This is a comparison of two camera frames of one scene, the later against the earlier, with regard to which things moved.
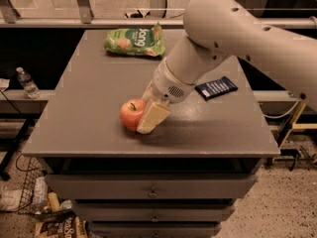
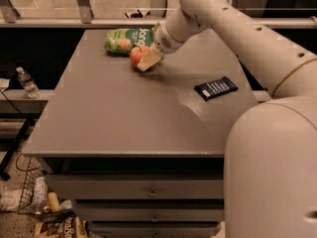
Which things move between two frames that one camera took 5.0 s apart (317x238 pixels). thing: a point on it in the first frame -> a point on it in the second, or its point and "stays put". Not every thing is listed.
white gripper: x=168 y=82 -> x=165 y=43
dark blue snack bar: x=216 y=87 stays put
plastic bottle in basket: x=41 y=195 stays put
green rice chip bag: x=136 y=41 stays put
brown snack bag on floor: x=70 y=227 stays put
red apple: x=131 y=113 -> x=137 y=54
